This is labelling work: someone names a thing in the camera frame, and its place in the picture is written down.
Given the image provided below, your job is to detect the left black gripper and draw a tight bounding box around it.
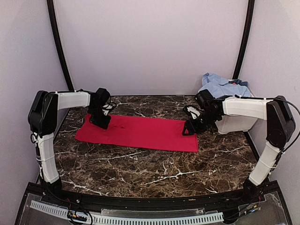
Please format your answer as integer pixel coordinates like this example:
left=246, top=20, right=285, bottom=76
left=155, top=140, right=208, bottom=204
left=89, top=105, right=112, bottom=129

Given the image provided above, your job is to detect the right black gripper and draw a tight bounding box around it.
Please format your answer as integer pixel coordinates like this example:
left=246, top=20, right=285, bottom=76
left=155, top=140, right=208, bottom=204
left=182, top=110, right=220, bottom=135

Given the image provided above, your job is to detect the red t-shirt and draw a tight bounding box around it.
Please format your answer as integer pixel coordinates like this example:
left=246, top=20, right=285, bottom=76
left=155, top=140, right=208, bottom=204
left=75, top=114, right=198, bottom=152

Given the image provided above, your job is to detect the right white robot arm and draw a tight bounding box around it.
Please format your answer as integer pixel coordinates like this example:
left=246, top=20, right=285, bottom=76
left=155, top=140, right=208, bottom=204
left=182, top=90, right=296, bottom=203

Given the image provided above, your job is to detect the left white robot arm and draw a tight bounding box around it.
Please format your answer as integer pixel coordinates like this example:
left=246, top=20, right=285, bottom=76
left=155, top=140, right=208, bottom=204
left=28, top=88, right=115, bottom=204

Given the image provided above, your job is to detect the white plastic laundry bin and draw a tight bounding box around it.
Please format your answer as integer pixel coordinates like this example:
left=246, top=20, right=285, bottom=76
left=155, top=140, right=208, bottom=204
left=215, top=97, right=257, bottom=134

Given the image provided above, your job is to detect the light blue shirt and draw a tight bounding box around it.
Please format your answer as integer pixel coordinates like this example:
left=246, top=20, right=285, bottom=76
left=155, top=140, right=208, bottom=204
left=199, top=73, right=251, bottom=98

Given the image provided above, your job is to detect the dark blue garment in bin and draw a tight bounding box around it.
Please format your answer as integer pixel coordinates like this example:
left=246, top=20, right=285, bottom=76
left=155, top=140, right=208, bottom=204
left=229, top=79, right=248, bottom=87

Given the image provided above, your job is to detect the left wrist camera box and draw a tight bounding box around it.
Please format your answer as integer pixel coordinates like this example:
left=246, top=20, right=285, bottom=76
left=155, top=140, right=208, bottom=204
left=96, top=88, right=111, bottom=105

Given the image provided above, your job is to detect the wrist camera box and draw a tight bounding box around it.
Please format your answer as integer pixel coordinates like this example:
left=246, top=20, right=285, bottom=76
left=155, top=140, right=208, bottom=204
left=195, top=89, right=214, bottom=108
left=96, top=88, right=111, bottom=105

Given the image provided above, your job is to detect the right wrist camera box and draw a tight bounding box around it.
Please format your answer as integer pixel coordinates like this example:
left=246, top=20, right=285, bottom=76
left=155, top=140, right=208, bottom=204
left=195, top=89, right=214, bottom=108

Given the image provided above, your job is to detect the right electronics board with wires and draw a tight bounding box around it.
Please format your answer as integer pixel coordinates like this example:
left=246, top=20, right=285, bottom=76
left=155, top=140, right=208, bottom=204
left=238, top=202, right=261, bottom=218

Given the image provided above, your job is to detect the electronics board with wires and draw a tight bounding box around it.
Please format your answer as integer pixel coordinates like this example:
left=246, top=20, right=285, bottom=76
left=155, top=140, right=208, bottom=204
left=64, top=198, right=93, bottom=225
left=238, top=202, right=261, bottom=218

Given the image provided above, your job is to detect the left electronics board with wires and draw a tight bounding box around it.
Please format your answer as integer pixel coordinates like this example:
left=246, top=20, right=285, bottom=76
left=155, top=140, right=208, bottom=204
left=64, top=198, right=93, bottom=225

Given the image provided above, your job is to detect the white slotted cable duct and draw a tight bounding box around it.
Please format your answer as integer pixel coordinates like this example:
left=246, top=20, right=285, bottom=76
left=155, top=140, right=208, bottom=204
left=30, top=200, right=224, bottom=225

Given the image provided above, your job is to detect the right black frame post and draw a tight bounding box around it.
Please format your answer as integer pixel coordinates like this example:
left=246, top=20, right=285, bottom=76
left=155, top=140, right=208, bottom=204
left=232, top=0, right=255, bottom=79

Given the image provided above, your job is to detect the black frame post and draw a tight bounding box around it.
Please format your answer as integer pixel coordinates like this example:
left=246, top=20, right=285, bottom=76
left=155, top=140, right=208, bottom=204
left=232, top=0, right=255, bottom=79
left=46, top=0, right=75, bottom=91

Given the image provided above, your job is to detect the left black frame post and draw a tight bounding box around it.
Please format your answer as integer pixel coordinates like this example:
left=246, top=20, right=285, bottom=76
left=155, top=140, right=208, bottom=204
left=46, top=0, right=75, bottom=91

